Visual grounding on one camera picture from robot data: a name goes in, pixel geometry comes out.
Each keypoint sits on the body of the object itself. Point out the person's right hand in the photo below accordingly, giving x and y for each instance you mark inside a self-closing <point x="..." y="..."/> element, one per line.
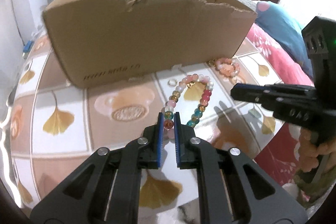
<point x="309" y="152"/>

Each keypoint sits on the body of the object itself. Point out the pink floral blanket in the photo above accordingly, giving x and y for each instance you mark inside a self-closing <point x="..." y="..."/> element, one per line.
<point x="280" y="157"/>

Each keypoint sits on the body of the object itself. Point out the blue pillow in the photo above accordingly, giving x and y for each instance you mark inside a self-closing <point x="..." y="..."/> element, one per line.
<point x="283" y="28"/>

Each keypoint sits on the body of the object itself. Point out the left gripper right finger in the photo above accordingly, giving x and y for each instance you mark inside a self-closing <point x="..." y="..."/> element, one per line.
<point x="190" y="150"/>

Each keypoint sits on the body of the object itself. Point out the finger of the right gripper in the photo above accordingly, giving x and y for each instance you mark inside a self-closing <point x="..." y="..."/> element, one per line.
<point x="248" y="93"/>

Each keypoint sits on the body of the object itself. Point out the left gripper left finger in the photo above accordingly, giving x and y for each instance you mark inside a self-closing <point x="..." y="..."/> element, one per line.
<point x="146" y="151"/>

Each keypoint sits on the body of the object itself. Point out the brown cardboard box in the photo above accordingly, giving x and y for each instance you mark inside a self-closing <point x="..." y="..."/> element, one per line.
<point x="98" y="42"/>

